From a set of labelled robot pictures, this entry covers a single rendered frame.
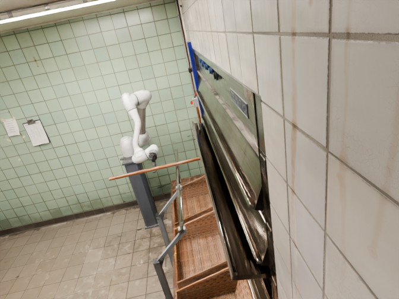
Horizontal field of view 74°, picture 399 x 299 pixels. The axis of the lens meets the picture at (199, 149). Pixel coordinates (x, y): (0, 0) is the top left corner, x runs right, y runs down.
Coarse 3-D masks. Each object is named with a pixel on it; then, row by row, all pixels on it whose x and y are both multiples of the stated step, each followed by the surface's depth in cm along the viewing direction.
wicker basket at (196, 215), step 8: (192, 184) 284; (200, 184) 285; (184, 192) 287; (200, 192) 290; (208, 192) 291; (184, 200) 290; (192, 200) 286; (200, 200) 284; (176, 208) 279; (184, 208) 276; (192, 208) 274; (200, 208) 272; (208, 208) 233; (176, 216) 262; (184, 216) 265; (192, 216) 234; (200, 216) 236; (176, 224) 236
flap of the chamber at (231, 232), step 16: (192, 128) 252; (208, 144) 212; (208, 160) 186; (224, 192) 150; (224, 208) 136; (224, 224) 125; (240, 224) 125; (240, 240) 116; (240, 256) 107; (240, 272) 100; (256, 272) 100
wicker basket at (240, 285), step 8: (216, 272) 174; (224, 272) 174; (200, 280) 174; (208, 280) 175; (216, 280) 176; (224, 280) 177; (240, 280) 172; (184, 288) 174; (192, 288) 176; (200, 288) 178; (208, 288) 178; (216, 288) 179; (224, 288) 180; (232, 288) 181; (240, 288) 172; (248, 288) 157; (176, 296) 172; (184, 296) 178; (192, 296) 179; (200, 296) 180; (208, 296) 181; (216, 296) 182; (224, 296) 181; (240, 296) 171; (248, 296) 156
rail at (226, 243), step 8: (200, 144) 207; (200, 152) 193; (208, 176) 162; (208, 184) 154; (216, 200) 139; (216, 208) 133; (224, 232) 117; (224, 240) 113; (232, 256) 105; (232, 264) 101; (232, 272) 98
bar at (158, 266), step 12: (180, 192) 200; (168, 204) 212; (180, 204) 186; (156, 216) 215; (180, 216) 174; (180, 228) 164; (168, 240) 227; (168, 252) 170; (156, 264) 172; (168, 288) 183
